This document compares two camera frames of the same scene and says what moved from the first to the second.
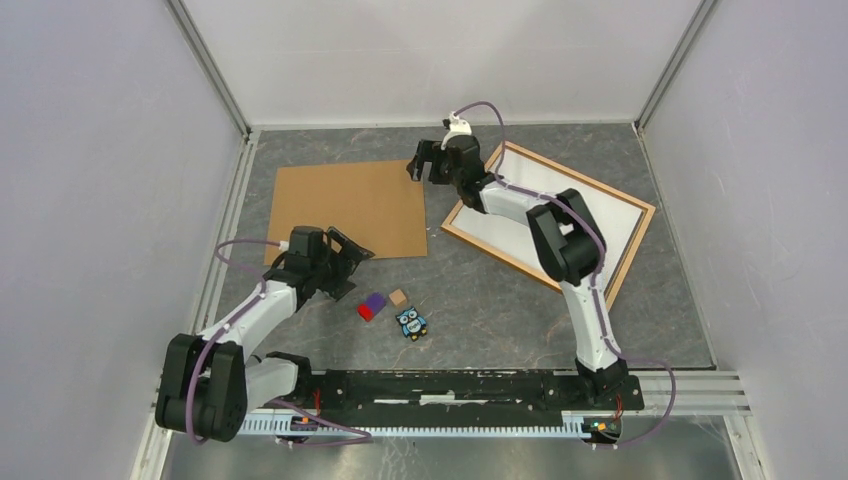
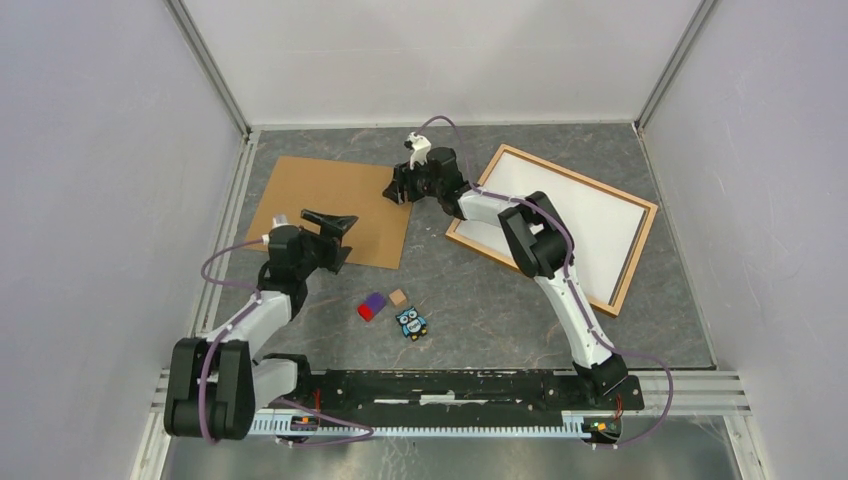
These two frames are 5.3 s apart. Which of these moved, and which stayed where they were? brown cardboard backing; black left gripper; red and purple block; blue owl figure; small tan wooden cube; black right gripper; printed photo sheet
Moved: black left gripper; black right gripper; brown cardboard backing
Stayed: blue owl figure; red and purple block; printed photo sheet; small tan wooden cube
